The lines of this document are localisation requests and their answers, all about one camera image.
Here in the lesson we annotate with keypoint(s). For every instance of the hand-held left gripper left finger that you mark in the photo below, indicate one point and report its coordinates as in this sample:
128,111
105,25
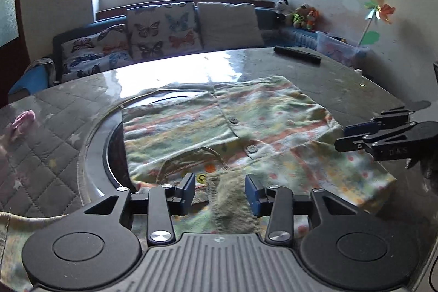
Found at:
189,188

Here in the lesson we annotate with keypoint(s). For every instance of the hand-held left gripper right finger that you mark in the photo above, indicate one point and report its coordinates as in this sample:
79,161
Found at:
250,191

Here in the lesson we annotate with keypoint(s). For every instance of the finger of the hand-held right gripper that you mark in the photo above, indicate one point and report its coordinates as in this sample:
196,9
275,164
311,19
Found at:
356,143
357,129

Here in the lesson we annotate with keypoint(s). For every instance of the colourful printed button shirt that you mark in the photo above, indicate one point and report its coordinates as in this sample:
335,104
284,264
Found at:
273,114

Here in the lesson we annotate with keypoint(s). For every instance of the clear plastic storage box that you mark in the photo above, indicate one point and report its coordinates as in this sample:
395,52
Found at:
337,47

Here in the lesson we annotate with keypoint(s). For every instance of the round black table inset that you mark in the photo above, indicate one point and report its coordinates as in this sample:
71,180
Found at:
102,155

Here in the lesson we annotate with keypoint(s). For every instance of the black remote control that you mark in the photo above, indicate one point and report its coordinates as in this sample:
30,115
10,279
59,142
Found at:
297,54

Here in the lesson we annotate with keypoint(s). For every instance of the colourful paper pinwheel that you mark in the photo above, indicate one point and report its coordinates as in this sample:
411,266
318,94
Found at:
378,8

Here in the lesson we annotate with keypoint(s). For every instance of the orange plush toy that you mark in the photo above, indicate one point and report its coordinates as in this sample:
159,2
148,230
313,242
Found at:
305,17

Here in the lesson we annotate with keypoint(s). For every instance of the blue sofa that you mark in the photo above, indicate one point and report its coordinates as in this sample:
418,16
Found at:
270,25

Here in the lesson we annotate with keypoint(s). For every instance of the black and white plush toy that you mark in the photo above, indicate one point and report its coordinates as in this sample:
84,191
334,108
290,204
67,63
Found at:
284,7

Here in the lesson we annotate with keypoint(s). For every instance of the grey quilted star mat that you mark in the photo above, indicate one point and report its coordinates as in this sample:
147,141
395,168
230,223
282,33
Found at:
44,158

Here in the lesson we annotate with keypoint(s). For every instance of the beige cushion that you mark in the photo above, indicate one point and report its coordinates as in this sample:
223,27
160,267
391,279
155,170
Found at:
230,24

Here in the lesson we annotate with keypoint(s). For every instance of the butterfly print side cushion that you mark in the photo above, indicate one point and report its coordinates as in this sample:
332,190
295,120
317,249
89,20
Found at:
90,54

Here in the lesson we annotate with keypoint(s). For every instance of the pink cloth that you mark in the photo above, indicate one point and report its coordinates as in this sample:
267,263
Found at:
23,122

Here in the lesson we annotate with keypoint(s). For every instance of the blue and grey cloth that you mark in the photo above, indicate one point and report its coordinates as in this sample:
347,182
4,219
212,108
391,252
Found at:
36,74

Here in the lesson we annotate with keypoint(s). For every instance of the dark wooden door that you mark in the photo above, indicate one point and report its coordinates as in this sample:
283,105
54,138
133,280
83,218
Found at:
8,21

